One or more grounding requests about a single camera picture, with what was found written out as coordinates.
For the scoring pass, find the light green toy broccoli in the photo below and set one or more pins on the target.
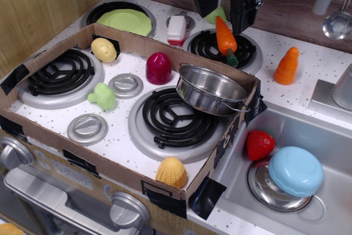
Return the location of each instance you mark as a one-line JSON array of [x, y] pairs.
[[103, 95]]

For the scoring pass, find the stainless steel pot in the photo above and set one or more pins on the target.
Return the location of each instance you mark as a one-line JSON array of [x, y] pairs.
[[210, 92]]

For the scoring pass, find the light green toy pear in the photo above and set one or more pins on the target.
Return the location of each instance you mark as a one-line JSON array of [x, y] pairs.
[[218, 12]]

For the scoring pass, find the orange toy carrot green stem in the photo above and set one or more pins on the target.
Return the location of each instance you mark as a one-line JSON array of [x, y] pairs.
[[226, 42]]

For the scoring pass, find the silver back stove knob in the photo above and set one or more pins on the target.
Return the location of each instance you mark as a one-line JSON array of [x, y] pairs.
[[189, 20]]

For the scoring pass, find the silver stove knob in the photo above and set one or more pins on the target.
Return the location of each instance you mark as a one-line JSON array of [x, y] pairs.
[[126, 86], [189, 20], [87, 129]]

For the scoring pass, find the back right black burner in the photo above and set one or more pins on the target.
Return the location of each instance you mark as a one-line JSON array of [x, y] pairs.
[[204, 43]]

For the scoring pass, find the black burner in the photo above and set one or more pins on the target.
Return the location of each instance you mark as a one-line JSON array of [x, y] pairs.
[[204, 43], [161, 125], [64, 82], [96, 12]]

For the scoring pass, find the white red toy sushi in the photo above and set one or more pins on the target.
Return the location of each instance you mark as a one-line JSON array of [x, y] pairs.
[[176, 38]]

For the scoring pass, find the orange toy carrot cone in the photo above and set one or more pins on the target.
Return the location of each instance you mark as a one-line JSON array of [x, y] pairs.
[[286, 71]]

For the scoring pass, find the green plastic plate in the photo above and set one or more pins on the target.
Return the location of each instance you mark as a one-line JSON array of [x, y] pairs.
[[129, 20]]

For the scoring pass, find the dark red toy beet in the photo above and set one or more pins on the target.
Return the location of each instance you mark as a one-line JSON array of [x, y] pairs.
[[158, 69]]

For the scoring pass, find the hanging metal ladle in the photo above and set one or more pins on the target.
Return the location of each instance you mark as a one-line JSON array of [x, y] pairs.
[[337, 25]]

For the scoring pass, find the silver stove knob upper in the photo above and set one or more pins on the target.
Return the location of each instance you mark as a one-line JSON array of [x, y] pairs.
[[126, 86]]

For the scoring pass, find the yellow toy potato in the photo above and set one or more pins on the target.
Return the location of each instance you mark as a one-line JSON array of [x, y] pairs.
[[104, 50]]

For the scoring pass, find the back left black burner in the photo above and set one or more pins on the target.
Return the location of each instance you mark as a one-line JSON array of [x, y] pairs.
[[96, 12]]

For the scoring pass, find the front right black burner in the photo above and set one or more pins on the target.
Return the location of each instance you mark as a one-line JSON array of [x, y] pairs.
[[161, 125]]

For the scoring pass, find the red toy strawberry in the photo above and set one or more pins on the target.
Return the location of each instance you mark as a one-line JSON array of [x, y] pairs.
[[259, 144]]

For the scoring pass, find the yellow toy corn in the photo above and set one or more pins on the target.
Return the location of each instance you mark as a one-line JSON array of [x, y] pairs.
[[172, 172]]

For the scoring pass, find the front left black burner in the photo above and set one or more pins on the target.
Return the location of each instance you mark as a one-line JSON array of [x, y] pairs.
[[64, 82]]

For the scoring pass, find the light blue plastic bowl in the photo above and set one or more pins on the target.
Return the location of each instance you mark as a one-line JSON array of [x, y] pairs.
[[296, 171]]

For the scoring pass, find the silver stove knob lower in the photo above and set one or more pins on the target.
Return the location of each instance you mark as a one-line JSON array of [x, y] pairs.
[[87, 129]]

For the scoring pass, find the stainless steel bowl in sink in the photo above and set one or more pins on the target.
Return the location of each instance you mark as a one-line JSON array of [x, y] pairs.
[[268, 194]]

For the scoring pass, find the brown cardboard fence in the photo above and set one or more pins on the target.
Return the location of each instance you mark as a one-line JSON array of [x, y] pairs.
[[117, 159]]

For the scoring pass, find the silver oven knob right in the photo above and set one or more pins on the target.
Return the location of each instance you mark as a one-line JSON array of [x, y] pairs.
[[127, 211]]

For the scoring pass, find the silver oven knob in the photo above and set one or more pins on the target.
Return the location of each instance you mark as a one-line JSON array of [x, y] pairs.
[[127, 211], [15, 154]]

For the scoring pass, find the metal sink basin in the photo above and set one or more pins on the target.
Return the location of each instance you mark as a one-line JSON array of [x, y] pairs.
[[329, 211]]

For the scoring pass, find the silver oven knob left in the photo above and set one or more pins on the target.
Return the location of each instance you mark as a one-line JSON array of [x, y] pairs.
[[15, 154]]

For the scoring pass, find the orange toy at corner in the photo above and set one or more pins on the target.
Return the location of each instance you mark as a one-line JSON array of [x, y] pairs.
[[10, 229]]

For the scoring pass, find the silver oven door handle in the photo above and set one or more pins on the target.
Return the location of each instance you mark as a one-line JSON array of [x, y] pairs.
[[89, 216]]

